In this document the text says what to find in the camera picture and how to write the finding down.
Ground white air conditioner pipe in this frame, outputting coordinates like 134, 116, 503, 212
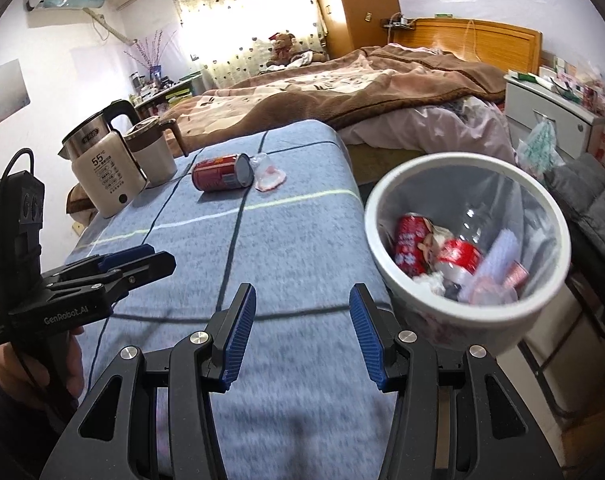
84, 6, 134, 47

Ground white round trash bin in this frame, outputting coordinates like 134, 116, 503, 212
363, 154, 574, 357

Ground person's left hand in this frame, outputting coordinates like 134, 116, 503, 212
0, 327, 86, 403

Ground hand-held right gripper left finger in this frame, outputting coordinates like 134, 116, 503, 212
45, 282, 258, 480

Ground wooden wardrobe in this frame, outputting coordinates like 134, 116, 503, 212
305, 0, 404, 59

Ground pink quilt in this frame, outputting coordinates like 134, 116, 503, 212
339, 96, 519, 167

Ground green printed plastic bag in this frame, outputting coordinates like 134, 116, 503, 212
516, 116, 566, 177

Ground brown fleece blanket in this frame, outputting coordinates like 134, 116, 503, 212
175, 45, 509, 134

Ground pile of small boxes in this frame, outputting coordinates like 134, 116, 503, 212
539, 54, 605, 112

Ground white nightstand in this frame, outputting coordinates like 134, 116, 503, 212
503, 72, 605, 157

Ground clear plastic bottle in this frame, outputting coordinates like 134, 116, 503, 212
453, 199, 489, 247

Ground purple cardboard box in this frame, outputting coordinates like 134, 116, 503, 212
469, 229, 521, 291

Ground grey cushioned chair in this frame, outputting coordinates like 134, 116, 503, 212
543, 152, 605, 282

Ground clear plastic bin liner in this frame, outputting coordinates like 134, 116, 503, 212
376, 164, 550, 307

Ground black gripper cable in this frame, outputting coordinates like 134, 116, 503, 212
1, 148, 36, 179

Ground wall shelf with power strip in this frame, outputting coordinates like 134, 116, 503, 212
379, 11, 416, 32

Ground clear pink plastic wrapper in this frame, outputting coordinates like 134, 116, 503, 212
254, 154, 289, 192

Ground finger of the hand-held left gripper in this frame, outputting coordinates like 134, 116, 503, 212
57, 243, 156, 281
42, 252, 177, 307

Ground dotted window curtain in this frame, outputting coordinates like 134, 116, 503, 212
168, 0, 329, 82

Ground crumpled white tissue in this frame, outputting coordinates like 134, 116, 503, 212
413, 271, 449, 294

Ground person's left forearm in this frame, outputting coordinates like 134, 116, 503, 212
0, 375, 79, 480

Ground beige lidded mug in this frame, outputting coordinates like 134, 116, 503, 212
123, 116, 179, 189

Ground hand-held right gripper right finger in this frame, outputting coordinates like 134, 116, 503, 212
349, 282, 565, 480

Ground purple flower branches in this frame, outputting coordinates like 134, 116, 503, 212
124, 29, 176, 79

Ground grey wall sheet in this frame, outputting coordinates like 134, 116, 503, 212
0, 59, 32, 129

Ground blue checked blanket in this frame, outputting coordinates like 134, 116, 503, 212
65, 120, 399, 480

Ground white electric kettle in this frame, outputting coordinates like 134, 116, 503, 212
58, 100, 149, 219

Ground cluttered desk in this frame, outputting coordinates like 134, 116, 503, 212
129, 71, 204, 117

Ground brown teddy bear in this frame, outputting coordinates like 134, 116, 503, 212
266, 31, 329, 69

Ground wooden bed headboard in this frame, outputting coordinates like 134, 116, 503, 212
409, 17, 544, 77

